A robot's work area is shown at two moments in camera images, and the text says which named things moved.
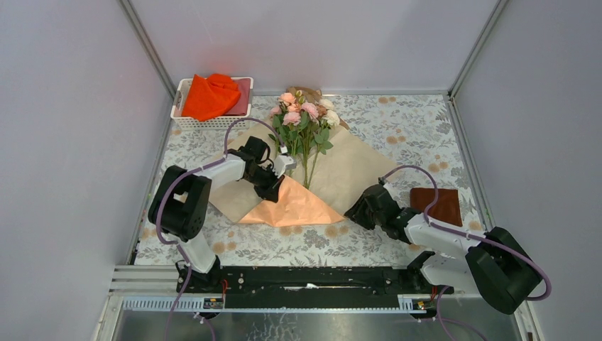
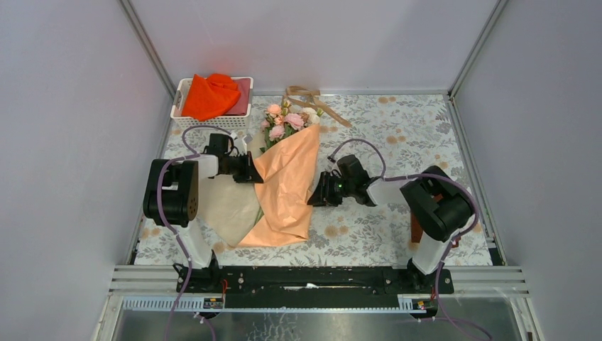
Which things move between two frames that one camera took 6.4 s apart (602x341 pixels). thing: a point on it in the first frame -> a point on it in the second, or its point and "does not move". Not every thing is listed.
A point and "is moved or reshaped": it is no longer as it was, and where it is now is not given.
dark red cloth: (242, 106) does not move
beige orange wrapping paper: (340, 175) is moved or reshaped
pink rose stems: (302, 126) is moved or reshaped
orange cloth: (209, 98) does not move
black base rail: (322, 286) does not move
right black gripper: (356, 214) -> (319, 197)
